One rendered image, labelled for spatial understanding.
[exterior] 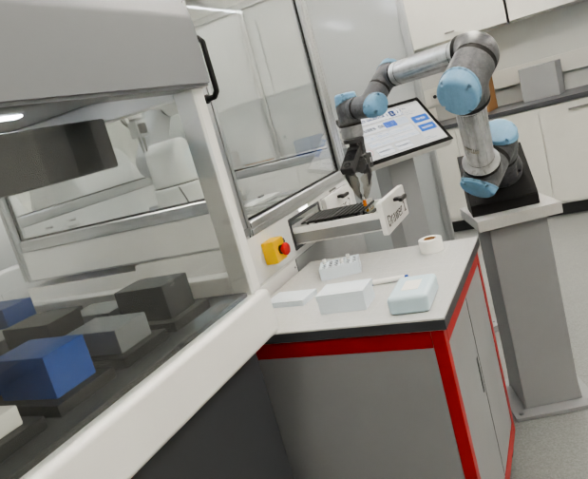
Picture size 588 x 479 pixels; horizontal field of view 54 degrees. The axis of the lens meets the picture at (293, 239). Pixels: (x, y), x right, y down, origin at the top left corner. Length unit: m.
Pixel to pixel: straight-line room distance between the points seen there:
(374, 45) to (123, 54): 2.70
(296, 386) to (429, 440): 0.34
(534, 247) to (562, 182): 2.75
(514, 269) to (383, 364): 0.90
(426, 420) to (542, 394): 0.99
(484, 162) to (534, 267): 0.49
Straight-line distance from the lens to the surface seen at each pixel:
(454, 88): 1.60
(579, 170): 4.87
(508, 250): 2.14
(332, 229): 1.94
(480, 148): 1.81
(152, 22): 1.16
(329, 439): 1.56
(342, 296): 1.44
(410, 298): 1.33
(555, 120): 4.81
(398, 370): 1.39
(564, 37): 5.50
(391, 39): 3.62
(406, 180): 2.91
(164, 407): 1.00
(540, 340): 2.28
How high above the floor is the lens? 1.24
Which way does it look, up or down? 11 degrees down
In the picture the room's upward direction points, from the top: 15 degrees counter-clockwise
